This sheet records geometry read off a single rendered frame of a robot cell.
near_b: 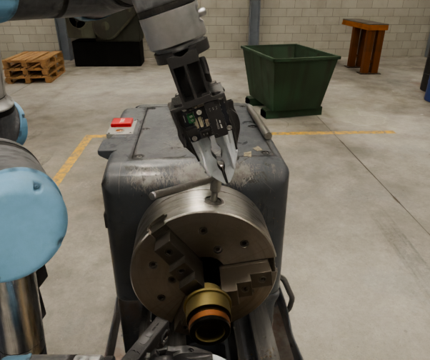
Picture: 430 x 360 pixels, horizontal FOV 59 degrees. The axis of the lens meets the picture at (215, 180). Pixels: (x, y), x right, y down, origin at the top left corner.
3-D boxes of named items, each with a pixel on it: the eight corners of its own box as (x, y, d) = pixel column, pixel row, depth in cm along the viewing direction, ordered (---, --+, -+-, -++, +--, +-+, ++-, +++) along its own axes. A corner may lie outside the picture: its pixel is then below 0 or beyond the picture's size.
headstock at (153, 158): (133, 196, 156) (123, 103, 139) (249, 192, 159) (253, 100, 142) (108, 303, 103) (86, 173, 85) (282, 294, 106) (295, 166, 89)
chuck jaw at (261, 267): (216, 254, 83) (271, 246, 83) (219, 272, 85) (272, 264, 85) (221, 290, 73) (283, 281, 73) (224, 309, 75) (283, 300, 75)
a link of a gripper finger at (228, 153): (230, 196, 55) (211, 139, 51) (226, 178, 60) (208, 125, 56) (251, 190, 55) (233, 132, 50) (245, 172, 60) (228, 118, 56)
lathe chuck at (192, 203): (131, 296, 94) (138, 183, 80) (256, 303, 98) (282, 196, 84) (126, 325, 86) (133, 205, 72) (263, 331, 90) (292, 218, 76)
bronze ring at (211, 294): (182, 277, 73) (183, 316, 65) (230, 275, 74) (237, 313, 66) (183, 310, 78) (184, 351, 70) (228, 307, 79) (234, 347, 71)
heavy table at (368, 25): (336, 61, 960) (341, 18, 915) (353, 61, 961) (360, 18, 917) (360, 74, 816) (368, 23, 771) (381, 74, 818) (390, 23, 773)
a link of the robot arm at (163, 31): (142, 18, 50) (201, -3, 49) (154, 53, 52) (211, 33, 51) (135, 22, 43) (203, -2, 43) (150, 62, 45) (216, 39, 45)
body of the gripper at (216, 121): (183, 153, 49) (148, 61, 44) (183, 131, 57) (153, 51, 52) (240, 135, 49) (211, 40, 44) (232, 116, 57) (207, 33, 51)
